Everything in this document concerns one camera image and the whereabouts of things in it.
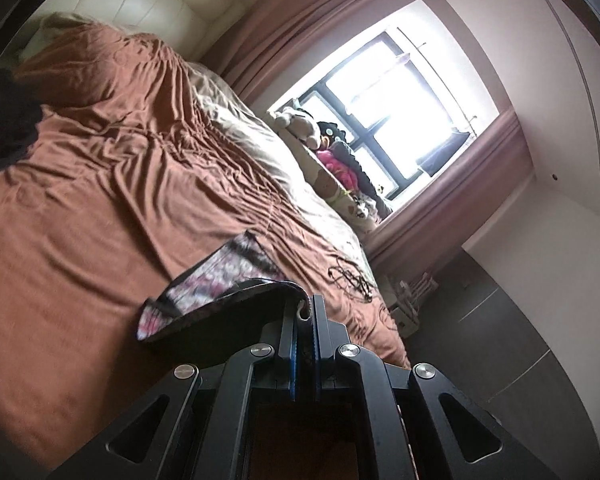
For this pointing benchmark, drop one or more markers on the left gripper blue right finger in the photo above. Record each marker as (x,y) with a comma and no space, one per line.
(323,351)

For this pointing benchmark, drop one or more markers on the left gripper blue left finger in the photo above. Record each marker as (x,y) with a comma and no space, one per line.
(288,350)

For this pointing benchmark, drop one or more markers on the black shorts with white lettering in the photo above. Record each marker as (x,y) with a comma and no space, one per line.
(243,325)

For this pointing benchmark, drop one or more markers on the floral patterned pants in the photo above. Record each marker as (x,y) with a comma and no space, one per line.
(238,271)

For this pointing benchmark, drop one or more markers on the white small bedside cabinet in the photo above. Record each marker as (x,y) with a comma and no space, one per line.
(408,299)

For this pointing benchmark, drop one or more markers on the plush toys on sill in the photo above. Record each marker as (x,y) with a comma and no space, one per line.
(331,168)

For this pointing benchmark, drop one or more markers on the beige duvet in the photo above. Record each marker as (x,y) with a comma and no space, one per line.
(152,160)

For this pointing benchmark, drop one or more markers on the brown bed blanket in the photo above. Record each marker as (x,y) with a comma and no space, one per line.
(69,360)

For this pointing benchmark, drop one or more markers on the right pink curtain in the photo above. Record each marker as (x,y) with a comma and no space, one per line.
(433,226)

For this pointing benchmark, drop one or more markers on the pink curtain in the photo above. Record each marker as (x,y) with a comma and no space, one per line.
(269,37)
(433,226)

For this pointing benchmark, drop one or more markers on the left pink curtain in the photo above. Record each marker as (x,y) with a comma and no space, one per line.
(269,37)

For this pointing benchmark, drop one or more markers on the folded black clothes pile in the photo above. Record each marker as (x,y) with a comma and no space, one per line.
(20,114)

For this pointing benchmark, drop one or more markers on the window with black frame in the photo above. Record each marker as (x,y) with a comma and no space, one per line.
(406,96)

